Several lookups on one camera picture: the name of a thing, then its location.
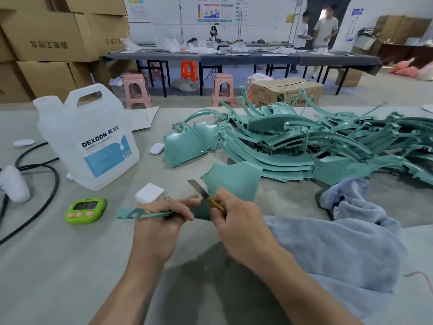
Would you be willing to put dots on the white plastic jug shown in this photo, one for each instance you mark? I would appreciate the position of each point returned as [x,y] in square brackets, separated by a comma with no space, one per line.
[89,142]

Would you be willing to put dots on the pile of teal plastic parts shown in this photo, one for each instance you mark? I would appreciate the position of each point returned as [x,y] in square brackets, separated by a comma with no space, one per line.
[321,145]

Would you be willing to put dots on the wall poster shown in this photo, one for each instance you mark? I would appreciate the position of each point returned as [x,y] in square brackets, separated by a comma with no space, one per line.
[215,11]

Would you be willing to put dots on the pink sack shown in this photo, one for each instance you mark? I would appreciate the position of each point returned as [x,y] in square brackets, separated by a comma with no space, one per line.
[404,68]

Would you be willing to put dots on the green digital timer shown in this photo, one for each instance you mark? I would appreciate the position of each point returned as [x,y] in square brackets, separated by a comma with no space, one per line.
[85,210]

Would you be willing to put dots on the white plastic bag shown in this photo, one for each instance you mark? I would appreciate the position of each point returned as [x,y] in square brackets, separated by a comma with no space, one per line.
[130,45]
[167,44]

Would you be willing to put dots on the white wrapped bundle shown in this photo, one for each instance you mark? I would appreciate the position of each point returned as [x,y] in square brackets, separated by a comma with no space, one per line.
[13,184]

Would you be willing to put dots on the small white pad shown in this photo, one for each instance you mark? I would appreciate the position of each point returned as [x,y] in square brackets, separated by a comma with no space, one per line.
[24,143]
[157,148]

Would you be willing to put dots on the person's right thumb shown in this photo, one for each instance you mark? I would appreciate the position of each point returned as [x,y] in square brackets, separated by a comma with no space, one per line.
[226,196]

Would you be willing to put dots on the person's right hand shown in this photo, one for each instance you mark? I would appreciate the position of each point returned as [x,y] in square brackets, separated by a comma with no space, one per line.
[242,230]

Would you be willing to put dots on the small cardboard box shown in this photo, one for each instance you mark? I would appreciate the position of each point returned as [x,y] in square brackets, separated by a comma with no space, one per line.
[349,77]

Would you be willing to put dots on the open cardboard box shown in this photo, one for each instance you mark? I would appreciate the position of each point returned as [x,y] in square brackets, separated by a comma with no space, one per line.
[287,93]

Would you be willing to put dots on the orange plastic stool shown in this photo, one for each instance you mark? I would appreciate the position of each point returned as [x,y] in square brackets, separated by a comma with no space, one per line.
[188,70]

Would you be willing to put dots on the stack of cardboard boxes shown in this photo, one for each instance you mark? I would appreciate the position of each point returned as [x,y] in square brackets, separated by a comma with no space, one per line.
[57,43]

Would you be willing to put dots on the pink plastic stool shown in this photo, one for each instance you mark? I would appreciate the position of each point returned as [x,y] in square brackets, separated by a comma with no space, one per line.
[136,91]
[223,87]

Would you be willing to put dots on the white power adapter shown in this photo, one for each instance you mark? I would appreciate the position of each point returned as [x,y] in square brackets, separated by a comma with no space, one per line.
[149,193]

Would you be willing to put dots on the person's left hand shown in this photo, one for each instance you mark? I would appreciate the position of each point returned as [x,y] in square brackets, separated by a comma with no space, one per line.
[154,233]

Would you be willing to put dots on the yellow utility knife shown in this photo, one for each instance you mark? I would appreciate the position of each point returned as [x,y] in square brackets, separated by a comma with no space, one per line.
[199,191]

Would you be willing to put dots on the person's right forearm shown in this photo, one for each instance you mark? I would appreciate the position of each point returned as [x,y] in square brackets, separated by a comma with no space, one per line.
[304,294]

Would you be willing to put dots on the teal plastic shell part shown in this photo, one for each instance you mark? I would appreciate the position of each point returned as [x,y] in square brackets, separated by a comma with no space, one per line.
[233,181]

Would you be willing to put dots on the pile of brown cartons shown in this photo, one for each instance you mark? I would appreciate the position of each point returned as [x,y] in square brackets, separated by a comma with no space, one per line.
[395,32]

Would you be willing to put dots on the person's left thumb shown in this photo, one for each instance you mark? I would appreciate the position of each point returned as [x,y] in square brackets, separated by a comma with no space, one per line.
[184,214]

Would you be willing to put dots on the person's left forearm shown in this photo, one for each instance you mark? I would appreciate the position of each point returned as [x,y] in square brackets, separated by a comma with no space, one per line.
[133,294]

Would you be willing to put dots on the teal curved panel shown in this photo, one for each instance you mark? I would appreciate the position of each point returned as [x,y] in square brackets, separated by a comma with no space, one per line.
[184,147]

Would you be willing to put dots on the dark grey long table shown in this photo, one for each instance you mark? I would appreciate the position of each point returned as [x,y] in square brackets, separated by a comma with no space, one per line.
[338,59]
[152,57]

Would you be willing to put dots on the light blue towel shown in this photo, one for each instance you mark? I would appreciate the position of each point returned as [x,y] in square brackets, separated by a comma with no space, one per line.
[341,247]

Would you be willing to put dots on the flat cardboard piece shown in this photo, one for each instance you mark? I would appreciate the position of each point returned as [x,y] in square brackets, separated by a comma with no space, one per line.
[143,118]

